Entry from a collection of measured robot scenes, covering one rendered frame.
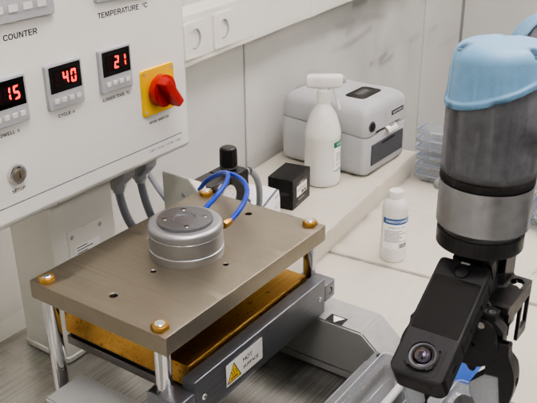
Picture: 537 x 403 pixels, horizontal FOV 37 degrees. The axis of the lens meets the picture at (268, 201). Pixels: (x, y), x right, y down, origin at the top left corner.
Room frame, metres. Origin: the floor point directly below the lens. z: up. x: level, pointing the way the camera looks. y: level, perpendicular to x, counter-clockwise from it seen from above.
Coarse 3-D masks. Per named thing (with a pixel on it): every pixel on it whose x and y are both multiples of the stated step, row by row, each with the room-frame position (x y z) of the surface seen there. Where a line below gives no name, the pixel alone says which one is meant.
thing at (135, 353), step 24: (264, 288) 0.75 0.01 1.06; (288, 288) 0.75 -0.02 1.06; (240, 312) 0.70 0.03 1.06; (264, 312) 0.71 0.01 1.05; (72, 336) 0.70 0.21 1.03; (96, 336) 0.68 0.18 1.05; (216, 336) 0.66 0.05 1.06; (120, 360) 0.66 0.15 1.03; (144, 360) 0.64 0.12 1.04; (192, 360) 0.62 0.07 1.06
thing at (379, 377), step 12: (384, 360) 0.69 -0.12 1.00; (372, 372) 0.67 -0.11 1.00; (384, 372) 0.67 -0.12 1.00; (360, 384) 0.65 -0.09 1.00; (372, 384) 0.65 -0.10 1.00; (384, 384) 0.65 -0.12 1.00; (396, 384) 0.65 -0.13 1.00; (348, 396) 0.63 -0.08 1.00; (360, 396) 0.63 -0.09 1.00; (372, 396) 0.63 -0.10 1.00; (384, 396) 0.63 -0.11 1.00; (396, 396) 0.63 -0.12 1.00
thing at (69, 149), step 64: (0, 0) 0.73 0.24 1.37; (64, 0) 0.80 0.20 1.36; (128, 0) 0.87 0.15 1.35; (0, 64) 0.73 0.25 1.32; (64, 64) 0.79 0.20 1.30; (128, 64) 0.86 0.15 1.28; (0, 128) 0.72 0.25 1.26; (64, 128) 0.78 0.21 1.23; (128, 128) 0.86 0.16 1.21; (0, 192) 0.71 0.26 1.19; (64, 192) 0.77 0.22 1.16; (192, 192) 0.93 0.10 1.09; (64, 256) 0.80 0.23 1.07; (64, 320) 0.79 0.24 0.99
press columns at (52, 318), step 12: (312, 252) 0.79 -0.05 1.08; (312, 264) 0.79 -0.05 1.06; (48, 312) 0.67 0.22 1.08; (48, 324) 0.67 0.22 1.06; (60, 324) 0.68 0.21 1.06; (48, 336) 0.67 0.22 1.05; (60, 336) 0.68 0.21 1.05; (60, 348) 0.68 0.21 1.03; (60, 360) 0.67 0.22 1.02; (156, 360) 0.59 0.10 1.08; (168, 360) 0.59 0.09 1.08; (60, 372) 0.67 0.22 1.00; (156, 372) 0.59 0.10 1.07; (168, 372) 0.59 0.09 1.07; (60, 384) 0.67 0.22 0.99; (156, 384) 0.59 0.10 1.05; (168, 384) 0.59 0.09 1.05
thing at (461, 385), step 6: (456, 384) 0.65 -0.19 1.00; (462, 384) 0.65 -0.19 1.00; (456, 390) 0.64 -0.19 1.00; (462, 390) 0.64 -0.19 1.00; (468, 390) 0.64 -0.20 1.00; (450, 396) 0.63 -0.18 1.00; (456, 396) 0.63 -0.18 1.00; (462, 396) 0.63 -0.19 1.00; (468, 396) 0.63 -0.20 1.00; (444, 402) 0.62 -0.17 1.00; (450, 402) 0.62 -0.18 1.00; (456, 402) 0.62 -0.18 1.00; (462, 402) 0.62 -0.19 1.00; (468, 402) 0.62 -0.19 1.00; (474, 402) 0.62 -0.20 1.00
